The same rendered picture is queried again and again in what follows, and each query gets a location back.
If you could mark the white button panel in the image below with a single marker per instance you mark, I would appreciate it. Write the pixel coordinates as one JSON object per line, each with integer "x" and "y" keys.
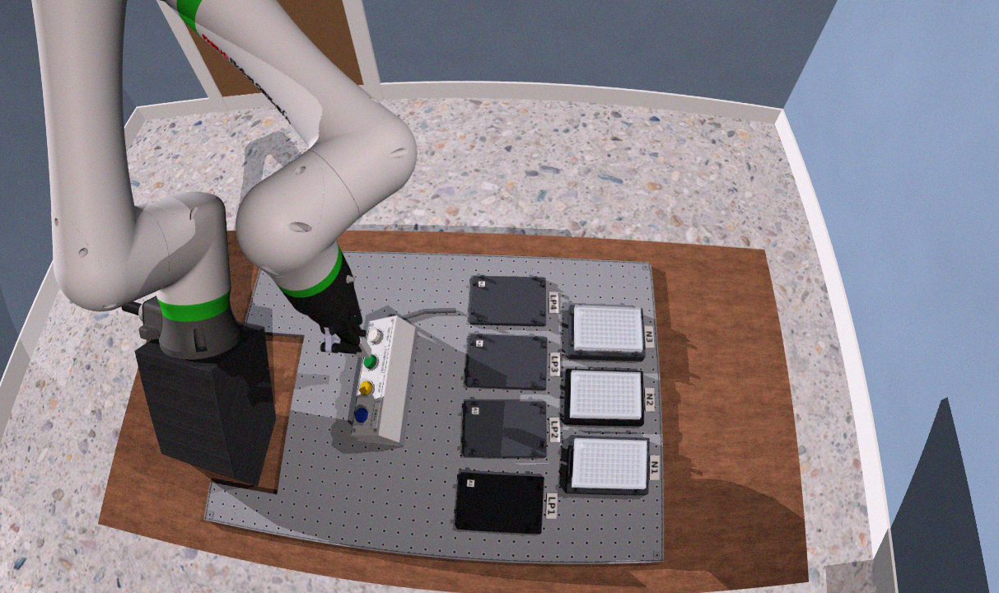
{"x": 383, "y": 392}

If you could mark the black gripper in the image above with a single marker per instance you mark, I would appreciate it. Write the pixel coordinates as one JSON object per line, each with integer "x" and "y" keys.
{"x": 338, "y": 322}

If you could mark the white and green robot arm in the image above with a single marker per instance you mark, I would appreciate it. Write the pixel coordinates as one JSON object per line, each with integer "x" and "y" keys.
{"x": 108, "y": 253}

